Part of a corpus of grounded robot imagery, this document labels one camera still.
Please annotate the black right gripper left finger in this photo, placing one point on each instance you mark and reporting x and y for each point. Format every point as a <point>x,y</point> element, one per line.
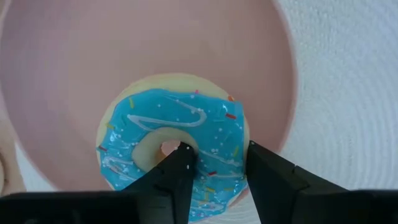
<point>168,199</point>

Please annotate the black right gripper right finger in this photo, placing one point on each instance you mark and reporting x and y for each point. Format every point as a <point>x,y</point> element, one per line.
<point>280,193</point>

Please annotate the blue iced donut white drizzle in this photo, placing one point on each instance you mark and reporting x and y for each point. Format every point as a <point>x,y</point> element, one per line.
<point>174,109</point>

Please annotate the pink round plate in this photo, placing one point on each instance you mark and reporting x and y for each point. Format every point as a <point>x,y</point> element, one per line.
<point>124,46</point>

